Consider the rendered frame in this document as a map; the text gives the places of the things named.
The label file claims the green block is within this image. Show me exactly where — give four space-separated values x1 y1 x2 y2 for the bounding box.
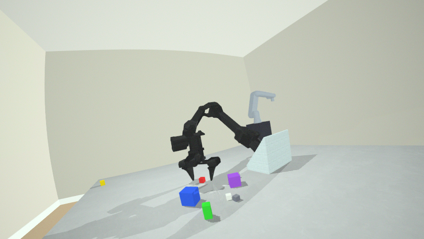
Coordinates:
204 211 213 220
202 202 211 214

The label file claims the blue cube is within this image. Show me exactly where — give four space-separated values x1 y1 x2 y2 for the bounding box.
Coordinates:
179 187 200 207

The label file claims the purple block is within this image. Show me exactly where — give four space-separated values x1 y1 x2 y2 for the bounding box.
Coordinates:
227 172 241 188

